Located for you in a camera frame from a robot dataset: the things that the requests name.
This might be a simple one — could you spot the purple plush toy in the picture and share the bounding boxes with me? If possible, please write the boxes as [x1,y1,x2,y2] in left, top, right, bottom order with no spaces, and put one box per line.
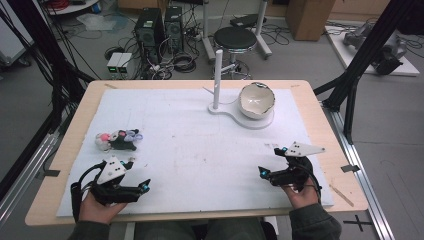
[124,129,144,143]

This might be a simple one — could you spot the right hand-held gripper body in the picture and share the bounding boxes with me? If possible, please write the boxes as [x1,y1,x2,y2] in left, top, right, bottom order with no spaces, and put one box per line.
[268,141,326,193]

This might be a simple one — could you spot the clear plastic sheet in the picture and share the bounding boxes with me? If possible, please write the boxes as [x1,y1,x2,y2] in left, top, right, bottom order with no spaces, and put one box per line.
[75,12,130,34]

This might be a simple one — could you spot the large black computer tower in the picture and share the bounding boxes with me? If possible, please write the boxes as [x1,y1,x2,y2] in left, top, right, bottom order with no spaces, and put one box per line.
[134,7,165,66]

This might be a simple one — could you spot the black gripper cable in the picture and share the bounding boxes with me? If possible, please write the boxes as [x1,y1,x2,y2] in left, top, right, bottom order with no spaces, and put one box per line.
[299,162,323,205]
[70,161,107,224]

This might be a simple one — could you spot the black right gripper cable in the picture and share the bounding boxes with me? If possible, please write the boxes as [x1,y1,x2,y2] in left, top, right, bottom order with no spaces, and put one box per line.
[299,162,323,205]

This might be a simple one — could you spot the black round stool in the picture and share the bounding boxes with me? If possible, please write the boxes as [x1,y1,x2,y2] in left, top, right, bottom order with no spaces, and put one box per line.
[212,26,259,80]

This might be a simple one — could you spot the black flat device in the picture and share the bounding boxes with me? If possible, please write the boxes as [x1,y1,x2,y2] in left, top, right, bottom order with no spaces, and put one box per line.
[229,13,268,29]

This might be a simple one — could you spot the red cable bundle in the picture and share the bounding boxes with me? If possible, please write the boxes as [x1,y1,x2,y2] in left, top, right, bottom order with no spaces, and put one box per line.
[45,0,70,11]

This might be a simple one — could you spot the cardboard box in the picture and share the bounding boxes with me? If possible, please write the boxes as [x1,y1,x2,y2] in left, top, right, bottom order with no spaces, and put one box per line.
[285,0,337,42]

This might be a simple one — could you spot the black metal frame with cables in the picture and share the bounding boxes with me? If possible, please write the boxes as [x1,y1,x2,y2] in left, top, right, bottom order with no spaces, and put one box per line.
[0,0,96,202]

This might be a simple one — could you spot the coiled black cable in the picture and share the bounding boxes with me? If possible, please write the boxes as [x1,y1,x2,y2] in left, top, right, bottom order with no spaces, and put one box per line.
[172,52,198,74]
[103,45,126,62]

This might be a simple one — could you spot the white power supply box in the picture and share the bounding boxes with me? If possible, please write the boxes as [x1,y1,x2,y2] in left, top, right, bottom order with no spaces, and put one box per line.
[116,52,134,75]
[106,52,124,75]

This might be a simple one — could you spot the small black computer tower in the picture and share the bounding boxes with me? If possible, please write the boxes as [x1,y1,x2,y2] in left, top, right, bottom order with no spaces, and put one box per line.
[163,5,185,55]

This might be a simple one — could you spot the white cabinet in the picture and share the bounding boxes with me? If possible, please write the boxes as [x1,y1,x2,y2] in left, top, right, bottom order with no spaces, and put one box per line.
[0,0,35,69]

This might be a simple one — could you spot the white floor platform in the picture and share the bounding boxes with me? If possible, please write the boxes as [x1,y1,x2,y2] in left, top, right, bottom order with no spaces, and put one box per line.
[324,21,421,78]

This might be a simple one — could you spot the person's legs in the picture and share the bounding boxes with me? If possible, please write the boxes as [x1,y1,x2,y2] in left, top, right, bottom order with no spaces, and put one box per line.
[133,217,278,240]

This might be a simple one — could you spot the white eggshell-shaped bowl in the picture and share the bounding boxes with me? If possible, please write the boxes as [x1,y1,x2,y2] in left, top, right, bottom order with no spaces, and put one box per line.
[238,81,277,121]

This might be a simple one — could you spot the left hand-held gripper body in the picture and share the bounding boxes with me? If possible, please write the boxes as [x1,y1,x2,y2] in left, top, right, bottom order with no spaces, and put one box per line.
[89,155,144,206]

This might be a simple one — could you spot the white and pink plush toy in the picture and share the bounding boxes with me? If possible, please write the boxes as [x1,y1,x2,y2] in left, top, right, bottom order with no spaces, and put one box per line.
[94,132,114,152]

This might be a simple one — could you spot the black tape cross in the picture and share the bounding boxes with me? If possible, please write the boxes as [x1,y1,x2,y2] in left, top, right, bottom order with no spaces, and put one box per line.
[342,214,373,233]

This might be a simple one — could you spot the person's left hand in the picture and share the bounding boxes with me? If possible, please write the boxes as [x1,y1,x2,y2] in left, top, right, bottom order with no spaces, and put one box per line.
[78,192,128,225]

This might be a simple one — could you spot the aluminium rail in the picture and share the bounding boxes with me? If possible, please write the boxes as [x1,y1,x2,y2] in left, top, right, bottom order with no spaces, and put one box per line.
[321,101,397,240]
[0,132,60,228]

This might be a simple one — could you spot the tan tape strip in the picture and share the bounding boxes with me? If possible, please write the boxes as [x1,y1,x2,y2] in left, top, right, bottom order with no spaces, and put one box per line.
[329,184,355,208]

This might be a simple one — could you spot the white stand with pole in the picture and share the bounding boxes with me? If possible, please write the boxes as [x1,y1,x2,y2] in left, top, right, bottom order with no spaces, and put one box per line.
[203,48,276,131]

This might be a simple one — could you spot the person's right hand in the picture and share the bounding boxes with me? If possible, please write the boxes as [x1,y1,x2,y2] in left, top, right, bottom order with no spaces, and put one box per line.
[281,179,321,210]

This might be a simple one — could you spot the white round table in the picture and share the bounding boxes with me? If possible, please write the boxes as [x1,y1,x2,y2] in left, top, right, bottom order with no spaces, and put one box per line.
[45,0,102,16]

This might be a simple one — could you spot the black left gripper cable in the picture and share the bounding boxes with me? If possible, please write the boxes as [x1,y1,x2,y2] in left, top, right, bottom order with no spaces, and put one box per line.
[70,161,107,224]

